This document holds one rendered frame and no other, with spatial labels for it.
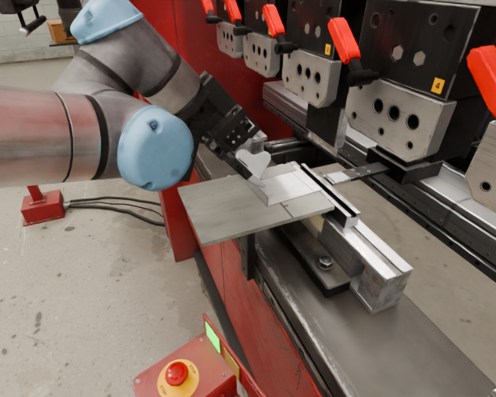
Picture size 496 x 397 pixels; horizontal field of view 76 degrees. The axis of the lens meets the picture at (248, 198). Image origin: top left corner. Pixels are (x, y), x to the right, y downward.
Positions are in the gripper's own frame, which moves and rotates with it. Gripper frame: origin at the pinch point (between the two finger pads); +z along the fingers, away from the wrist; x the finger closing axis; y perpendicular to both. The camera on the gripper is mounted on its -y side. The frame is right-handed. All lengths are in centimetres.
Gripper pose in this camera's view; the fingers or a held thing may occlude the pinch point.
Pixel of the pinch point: (250, 177)
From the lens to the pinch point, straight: 60.5
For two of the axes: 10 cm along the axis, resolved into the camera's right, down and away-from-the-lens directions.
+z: 5.7, 4.7, 6.8
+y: 7.0, -7.0, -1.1
